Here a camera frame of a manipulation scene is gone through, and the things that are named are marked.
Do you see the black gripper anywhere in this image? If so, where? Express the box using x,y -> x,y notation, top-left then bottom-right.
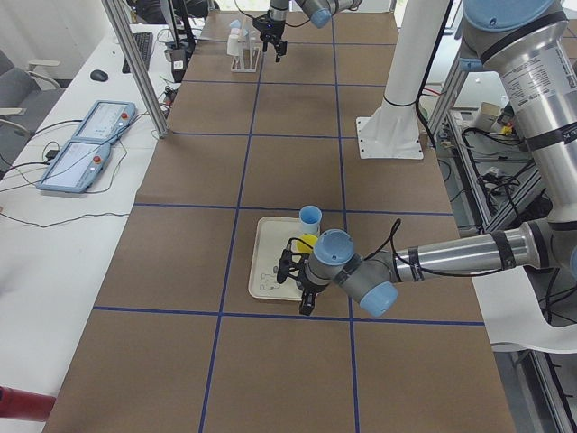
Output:
297,265 -> 329,315
252,14 -> 288,62

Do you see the pale green plastic cup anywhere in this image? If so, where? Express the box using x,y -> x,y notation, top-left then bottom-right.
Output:
226,34 -> 242,57

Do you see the yellow plastic cup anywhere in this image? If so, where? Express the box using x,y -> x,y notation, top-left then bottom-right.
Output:
294,234 -> 318,254

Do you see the light blue plastic cup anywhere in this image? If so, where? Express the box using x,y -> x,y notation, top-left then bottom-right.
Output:
298,205 -> 323,235

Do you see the cream tray with bear drawing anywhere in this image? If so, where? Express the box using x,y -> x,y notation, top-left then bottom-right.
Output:
248,216 -> 312,301

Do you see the black computer keyboard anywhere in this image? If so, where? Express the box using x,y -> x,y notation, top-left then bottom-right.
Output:
133,32 -> 153,69

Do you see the black computer mouse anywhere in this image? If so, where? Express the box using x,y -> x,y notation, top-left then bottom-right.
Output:
90,69 -> 109,82

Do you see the far blue teach pendant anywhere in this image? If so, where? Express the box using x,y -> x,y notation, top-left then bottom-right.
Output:
72,100 -> 136,143

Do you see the blue teach pendant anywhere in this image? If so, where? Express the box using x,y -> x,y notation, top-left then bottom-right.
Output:
72,100 -> 136,143
36,140 -> 111,194

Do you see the white chair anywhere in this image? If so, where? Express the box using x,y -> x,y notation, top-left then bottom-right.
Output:
472,268 -> 576,355

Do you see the near blue teach pendant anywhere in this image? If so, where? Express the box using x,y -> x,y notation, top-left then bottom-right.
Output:
36,140 -> 111,194

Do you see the grey office chair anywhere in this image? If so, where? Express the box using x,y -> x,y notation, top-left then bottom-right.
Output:
1,51 -> 64,160

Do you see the red cylinder object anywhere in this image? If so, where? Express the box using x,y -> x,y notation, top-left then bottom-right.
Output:
0,386 -> 56,422

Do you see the white wire cup rack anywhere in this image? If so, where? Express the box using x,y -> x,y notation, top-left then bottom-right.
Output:
231,17 -> 261,73

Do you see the grey aluminium frame post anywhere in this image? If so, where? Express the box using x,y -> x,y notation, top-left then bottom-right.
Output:
101,0 -> 169,138

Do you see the white camera mast column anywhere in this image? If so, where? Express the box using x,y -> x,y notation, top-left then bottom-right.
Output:
356,0 -> 453,160

